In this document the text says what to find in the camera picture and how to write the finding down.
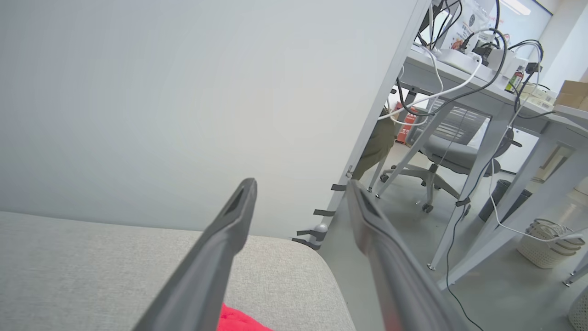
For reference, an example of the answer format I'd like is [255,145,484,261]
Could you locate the white plastic basket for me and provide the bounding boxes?
[517,218,586,269]
[568,290,588,330]

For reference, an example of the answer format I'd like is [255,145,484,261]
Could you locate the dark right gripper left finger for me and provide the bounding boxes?
[133,178,258,331]

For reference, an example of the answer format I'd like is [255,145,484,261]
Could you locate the long black cable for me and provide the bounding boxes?
[445,83,529,331]

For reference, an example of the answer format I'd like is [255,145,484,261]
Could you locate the small labelled bottle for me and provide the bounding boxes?
[504,66,525,95]

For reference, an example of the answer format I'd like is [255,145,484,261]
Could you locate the red and white basketball jersey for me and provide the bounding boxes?
[217,303,274,331]

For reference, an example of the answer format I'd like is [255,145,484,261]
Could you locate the grey office chair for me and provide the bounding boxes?
[379,103,524,214]

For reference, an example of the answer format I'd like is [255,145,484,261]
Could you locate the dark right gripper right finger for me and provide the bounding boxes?
[346,179,469,331]

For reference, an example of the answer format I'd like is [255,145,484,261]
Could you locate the grey metal panel frame leg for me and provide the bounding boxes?
[309,0,432,242]

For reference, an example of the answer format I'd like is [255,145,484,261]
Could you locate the brown cardboard box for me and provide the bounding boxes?
[554,80,588,111]

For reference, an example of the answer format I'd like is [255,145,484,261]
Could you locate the thick white cable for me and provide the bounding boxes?
[379,28,487,124]

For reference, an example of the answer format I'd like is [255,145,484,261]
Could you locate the grey fabric sofa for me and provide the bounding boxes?
[0,211,356,331]

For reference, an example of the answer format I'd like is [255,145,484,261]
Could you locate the black waste bin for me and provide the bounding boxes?
[478,179,533,223]

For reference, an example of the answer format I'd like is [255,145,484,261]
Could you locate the grey metal desk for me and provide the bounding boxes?
[367,44,588,272]
[439,105,588,290]

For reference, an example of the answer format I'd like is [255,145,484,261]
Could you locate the red box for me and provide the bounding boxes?
[396,103,419,144]

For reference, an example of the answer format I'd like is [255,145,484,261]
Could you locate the white partition panel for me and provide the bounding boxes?
[0,0,430,240]

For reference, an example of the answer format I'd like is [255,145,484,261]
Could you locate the white printed package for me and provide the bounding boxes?
[448,0,490,51]

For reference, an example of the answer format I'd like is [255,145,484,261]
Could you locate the white power adapter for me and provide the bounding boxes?
[487,46,529,79]

